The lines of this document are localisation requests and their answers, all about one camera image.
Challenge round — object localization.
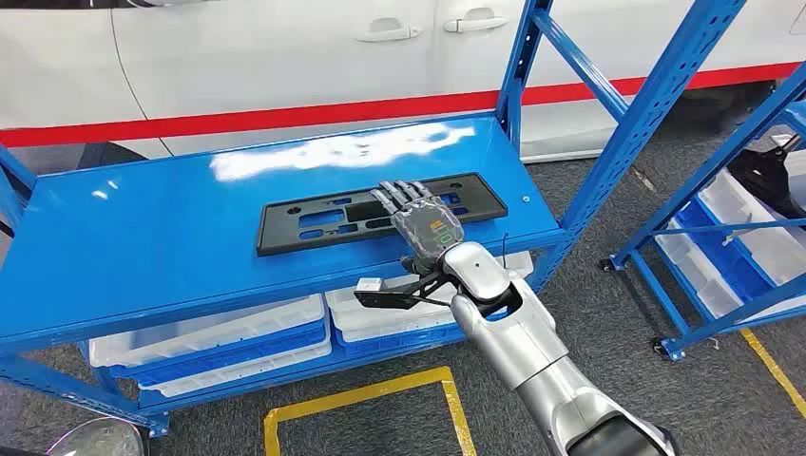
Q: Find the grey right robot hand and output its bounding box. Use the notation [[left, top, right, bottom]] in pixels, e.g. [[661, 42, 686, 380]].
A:
[[370, 180, 466, 260]]

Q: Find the black plastic plate frame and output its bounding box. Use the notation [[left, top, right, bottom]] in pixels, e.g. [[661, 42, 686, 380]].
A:
[[255, 173, 509, 257]]

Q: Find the blue metal shelf rack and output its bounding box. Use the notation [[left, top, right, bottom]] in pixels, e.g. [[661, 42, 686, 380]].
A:
[[0, 0, 751, 439]]

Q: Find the blue wheeled shelf rack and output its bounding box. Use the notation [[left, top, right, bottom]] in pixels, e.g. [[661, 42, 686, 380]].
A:
[[599, 63, 806, 363]]

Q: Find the black car part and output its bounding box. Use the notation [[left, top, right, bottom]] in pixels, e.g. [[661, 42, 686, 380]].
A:
[[725, 133, 806, 220]]

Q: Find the white car with red stripe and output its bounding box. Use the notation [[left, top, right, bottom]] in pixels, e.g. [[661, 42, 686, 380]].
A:
[[0, 0, 806, 165]]

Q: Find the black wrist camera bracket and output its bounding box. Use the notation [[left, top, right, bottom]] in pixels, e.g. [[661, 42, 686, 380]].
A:
[[354, 272, 464, 311]]

